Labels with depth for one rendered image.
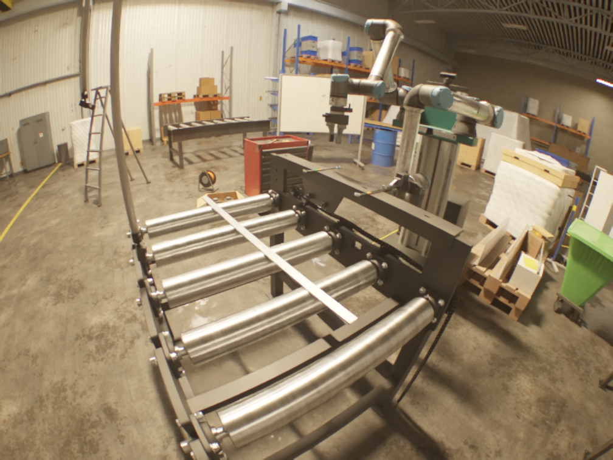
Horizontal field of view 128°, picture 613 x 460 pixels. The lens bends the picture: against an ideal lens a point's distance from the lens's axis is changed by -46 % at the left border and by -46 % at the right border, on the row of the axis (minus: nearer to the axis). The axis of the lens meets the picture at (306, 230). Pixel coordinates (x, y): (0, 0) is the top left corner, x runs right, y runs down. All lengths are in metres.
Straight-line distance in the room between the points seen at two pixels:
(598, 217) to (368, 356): 3.85
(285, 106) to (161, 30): 6.89
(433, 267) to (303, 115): 5.08
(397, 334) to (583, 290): 2.62
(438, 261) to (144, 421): 1.74
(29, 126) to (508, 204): 12.55
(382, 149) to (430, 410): 5.79
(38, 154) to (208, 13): 7.95
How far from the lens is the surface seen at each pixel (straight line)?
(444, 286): 1.07
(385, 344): 0.86
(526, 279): 2.70
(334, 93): 1.38
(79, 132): 8.83
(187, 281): 1.06
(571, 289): 3.29
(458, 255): 0.99
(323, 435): 1.29
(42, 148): 10.87
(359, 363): 0.80
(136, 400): 1.91
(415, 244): 2.57
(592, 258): 3.08
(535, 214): 4.15
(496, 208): 4.54
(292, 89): 5.77
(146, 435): 1.78
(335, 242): 1.35
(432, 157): 2.33
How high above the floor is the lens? 1.55
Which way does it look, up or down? 28 degrees down
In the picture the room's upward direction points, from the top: 4 degrees clockwise
